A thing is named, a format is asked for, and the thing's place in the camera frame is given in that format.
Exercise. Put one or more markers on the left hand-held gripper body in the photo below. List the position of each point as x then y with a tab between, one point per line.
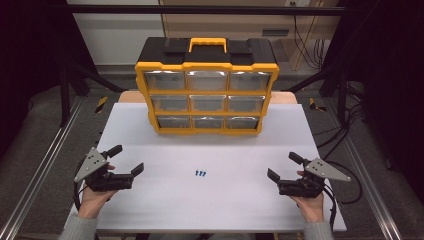
100	181

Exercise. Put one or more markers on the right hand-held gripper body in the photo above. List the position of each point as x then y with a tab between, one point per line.
300	188

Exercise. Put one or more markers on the clear plastic drawer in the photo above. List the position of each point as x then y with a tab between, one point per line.
207	81

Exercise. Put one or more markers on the yellow black organizer cabinet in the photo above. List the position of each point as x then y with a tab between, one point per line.
206	55

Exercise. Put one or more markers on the person's right hand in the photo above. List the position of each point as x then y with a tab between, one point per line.
311	210

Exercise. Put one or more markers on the person's left hand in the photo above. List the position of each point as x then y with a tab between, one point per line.
90	205

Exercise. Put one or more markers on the yellow black tape marker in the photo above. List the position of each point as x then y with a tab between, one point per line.
313	104
101	104

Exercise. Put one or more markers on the wooden table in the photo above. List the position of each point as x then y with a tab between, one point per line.
131	97

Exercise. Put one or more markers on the white board sheet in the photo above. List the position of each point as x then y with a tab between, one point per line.
216	206

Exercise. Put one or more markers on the black metal stand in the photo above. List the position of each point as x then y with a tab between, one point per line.
65	100
341	96

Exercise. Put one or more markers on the set of clear drawers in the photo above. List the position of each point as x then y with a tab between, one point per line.
248	81

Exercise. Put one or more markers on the dark curtain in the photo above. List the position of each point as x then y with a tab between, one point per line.
393	66
30	50

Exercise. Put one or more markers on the black horizontal bar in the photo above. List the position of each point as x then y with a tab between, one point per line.
133	9

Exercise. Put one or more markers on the light wooden cabinet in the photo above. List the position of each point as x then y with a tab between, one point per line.
233	23

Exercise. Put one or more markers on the aluminium floor rail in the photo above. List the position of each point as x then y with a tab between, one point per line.
366	173
43	166

